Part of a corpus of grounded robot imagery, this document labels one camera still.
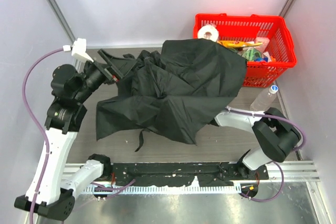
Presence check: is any black folding umbrella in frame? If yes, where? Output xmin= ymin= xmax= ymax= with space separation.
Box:
xmin=96 ymin=39 xmax=247 ymax=144

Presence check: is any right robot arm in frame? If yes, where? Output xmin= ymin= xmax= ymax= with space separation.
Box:
xmin=211 ymin=106 xmax=305 ymax=179

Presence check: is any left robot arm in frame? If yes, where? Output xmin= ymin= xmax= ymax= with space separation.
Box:
xmin=14 ymin=45 xmax=136 ymax=223

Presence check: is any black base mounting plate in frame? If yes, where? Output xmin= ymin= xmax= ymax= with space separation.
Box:
xmin=112 ymin=162 xmax=269 ymax=187

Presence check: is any yellow snack package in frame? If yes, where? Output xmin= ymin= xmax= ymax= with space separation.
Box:
xmin=218 ymin=40 xmax=262 ymax=48

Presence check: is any red plastic shopping basket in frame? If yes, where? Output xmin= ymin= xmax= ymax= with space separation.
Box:
xmin=193 ymin=13 xmax=298 ymax=88

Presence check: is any green striped package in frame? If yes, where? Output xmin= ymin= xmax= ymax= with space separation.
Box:
xmin=241 ymin=47 xmax=263 ymax=61

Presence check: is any white box in basket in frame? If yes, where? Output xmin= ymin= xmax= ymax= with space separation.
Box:
xmin=254 ymin=37 xmax=270 ymax=52

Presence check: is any clear plastic water bottle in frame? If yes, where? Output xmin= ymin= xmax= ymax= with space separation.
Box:
xmin=250 ymin=85 xmax=279 ymax=111

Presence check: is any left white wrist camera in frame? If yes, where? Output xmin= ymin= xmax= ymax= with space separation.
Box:
xmin=62 ymin=38 xmax=94 ymax=63

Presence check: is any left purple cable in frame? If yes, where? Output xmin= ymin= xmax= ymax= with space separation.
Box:
xmin=22 ymin=45 xmax=73 ymax=224

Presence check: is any purple cable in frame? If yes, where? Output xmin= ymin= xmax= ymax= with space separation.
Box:
xmin=227 ymin=107 xmax=308 ymax=202
xmin=22 ymin=45 xmax=73 ymax=224

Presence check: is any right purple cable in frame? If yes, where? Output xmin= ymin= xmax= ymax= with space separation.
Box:
xmin=227 ymin=107 xmax=308 ymax=202

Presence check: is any aluminium frame rail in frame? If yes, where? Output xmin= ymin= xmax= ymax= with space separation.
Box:
xmin=26 ymin=159 xmax=321 ymax=224

